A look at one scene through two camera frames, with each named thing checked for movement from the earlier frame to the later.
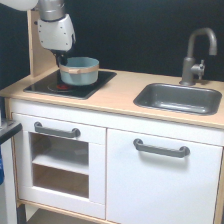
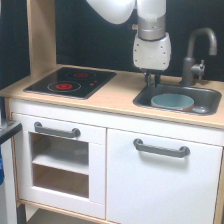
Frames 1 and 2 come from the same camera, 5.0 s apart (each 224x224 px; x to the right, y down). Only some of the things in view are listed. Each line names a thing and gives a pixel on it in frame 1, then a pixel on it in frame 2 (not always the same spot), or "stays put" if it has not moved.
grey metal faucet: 189,68 stays put
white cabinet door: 144,187 stays put
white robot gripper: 58,35 → 154,55
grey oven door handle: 57,131 stays put
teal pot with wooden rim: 79,71 → 176,101
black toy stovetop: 53,84 stays put
